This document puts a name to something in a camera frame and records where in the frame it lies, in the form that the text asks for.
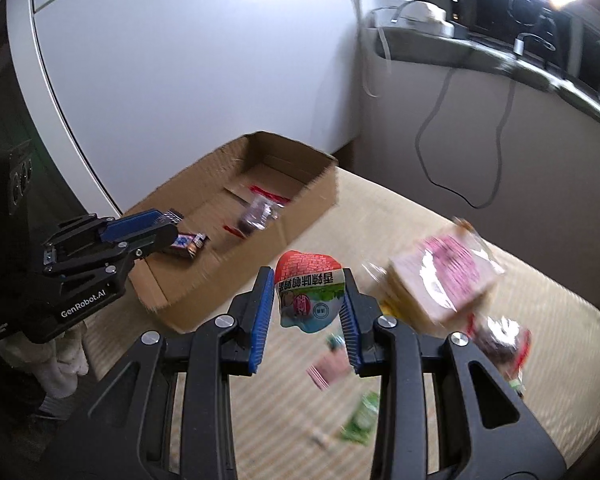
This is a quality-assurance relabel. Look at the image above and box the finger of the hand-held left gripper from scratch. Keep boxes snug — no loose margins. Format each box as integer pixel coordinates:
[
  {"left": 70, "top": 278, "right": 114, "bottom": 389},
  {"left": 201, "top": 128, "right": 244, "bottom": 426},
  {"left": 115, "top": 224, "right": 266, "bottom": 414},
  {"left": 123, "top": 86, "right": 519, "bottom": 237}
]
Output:
[
  {"left": 55, "top": 208, "right": 183, "bottom": 248},
  {"left": 42, "top": 224, "right": 180, "bottom": 276}
]

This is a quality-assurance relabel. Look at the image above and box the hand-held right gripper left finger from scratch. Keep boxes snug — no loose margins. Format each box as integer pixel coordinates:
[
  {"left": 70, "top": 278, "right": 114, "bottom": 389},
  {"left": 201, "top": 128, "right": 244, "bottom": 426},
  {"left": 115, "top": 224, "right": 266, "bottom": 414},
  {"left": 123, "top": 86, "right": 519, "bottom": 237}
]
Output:
[{"left": 45, "top": 266, "right": 276, "bottom": 480}]

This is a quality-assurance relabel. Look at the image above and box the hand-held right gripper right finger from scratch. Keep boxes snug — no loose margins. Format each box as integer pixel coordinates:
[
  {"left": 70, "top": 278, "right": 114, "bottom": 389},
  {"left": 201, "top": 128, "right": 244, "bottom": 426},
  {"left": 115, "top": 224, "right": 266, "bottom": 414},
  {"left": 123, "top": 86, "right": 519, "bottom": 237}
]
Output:
[{"left": 340, "top": 267, "right": 566, "bottom": 480}]

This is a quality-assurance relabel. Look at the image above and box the blue white candy bar packet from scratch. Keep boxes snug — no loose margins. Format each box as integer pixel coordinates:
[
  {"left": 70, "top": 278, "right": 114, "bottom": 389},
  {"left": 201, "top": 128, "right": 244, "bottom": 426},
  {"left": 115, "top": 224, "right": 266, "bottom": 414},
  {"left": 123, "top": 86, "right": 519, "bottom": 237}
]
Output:
[{"left": 167, "top": 232, "right": 210, "bottom": 260}]

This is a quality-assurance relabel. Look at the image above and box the snack cup printed lid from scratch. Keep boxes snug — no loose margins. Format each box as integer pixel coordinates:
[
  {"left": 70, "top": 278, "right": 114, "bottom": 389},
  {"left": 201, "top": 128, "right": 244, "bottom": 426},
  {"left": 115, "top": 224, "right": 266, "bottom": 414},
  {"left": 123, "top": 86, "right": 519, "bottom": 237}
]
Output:
[{"left": 274, "top": 249, "right": 343, "bottom": 335}]

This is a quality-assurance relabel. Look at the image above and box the cardboard box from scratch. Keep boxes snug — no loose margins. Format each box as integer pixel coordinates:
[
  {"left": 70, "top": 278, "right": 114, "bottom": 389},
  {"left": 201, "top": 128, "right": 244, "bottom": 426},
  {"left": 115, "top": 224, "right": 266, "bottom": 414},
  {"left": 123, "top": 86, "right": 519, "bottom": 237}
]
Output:
[{"left": 122, "top": 131, "right": 340, "bottom": 335}]

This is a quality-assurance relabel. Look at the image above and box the sliced bread packet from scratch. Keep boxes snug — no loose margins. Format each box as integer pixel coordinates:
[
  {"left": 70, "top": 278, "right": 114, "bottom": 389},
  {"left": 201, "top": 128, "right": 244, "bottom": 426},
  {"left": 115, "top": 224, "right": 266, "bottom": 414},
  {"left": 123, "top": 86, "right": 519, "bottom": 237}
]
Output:
[{"left": 362, "top": 217, "right": 506, "bottom": 333}]

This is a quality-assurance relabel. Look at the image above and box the pink striped snack packet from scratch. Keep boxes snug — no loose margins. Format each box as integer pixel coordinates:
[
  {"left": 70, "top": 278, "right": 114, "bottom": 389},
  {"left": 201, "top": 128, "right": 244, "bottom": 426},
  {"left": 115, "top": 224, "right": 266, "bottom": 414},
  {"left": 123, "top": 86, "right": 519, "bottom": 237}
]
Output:
[{"left": 306, "top": 350, "right": 353, "bottom": 391}]

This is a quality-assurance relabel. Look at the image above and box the yellow snack packet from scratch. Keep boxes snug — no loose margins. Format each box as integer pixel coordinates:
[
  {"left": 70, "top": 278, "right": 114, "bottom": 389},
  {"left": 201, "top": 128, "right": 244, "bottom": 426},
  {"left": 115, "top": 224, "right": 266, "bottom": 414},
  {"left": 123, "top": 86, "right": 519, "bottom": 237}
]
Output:
[{"left": 380, "top": 280, "right": 421, "bottom": 326}]

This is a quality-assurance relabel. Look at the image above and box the green snack packet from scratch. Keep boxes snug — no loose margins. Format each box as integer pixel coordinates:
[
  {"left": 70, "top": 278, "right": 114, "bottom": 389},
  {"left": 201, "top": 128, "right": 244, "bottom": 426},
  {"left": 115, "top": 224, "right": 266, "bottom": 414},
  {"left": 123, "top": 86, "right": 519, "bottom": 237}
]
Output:
[{"left": 340, "top": 391, "right": 381, "bottom": 445}]

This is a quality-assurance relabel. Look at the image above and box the dark snack in clear wrapper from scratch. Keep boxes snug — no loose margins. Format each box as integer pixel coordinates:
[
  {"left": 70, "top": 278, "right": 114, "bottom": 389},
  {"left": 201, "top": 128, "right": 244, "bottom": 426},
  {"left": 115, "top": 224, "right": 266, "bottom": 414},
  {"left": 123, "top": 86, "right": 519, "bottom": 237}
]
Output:
[{"left": 235, "top": 196, "right": 281, "bottom": 236}]

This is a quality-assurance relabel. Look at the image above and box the dark red snack packet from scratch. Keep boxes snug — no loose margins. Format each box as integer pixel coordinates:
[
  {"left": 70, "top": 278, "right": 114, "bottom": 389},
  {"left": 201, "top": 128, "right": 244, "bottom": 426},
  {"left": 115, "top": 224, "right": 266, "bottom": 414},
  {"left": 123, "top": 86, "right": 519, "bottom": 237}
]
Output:
[{"left": 467, "top": 312, "right": 533, "bottom": 401}]

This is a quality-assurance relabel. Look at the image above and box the white cabinet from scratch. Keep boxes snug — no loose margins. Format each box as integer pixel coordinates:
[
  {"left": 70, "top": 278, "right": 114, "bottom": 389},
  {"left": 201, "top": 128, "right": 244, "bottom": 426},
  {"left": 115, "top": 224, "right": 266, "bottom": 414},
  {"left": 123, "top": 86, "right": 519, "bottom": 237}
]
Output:
[{"left": 5, "top": 0, "right": 363, "bottom": 216}]

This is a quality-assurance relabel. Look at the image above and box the grey-green shelf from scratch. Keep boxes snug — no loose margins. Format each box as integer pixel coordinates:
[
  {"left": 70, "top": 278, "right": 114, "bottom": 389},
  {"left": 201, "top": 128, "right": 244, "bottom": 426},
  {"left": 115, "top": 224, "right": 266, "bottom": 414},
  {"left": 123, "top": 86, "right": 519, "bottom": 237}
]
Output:
[{"left": 372, "top": 22, "right": 600, "bottom": 136}]

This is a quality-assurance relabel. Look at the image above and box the white power adapter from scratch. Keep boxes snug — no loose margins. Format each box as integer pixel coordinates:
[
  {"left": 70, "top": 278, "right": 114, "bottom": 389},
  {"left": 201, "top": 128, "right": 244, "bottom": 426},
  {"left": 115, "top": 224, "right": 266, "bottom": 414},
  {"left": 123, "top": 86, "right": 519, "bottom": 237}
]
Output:
[{"left": 405, "top": 1, "right": 456, "bottom": 38}]

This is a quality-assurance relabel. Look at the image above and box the black cable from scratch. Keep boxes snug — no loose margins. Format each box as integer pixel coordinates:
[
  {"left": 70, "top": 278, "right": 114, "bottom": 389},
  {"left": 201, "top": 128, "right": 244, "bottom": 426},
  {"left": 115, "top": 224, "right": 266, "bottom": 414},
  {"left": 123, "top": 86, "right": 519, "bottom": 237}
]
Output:
[
  {"left": 415, "top": 65, "right": 481, "bottom": 208},
  {"left": 472, "top": 77, "right": 518, "bottom": 208}
]

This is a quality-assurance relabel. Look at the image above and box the white cable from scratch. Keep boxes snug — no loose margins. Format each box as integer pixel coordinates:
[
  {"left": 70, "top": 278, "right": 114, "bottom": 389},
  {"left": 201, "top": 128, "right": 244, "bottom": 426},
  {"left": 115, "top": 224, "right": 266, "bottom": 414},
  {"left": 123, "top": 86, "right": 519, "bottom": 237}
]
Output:
[{"left": 350, "top": 0, "right": 396, "bottom": 98}]

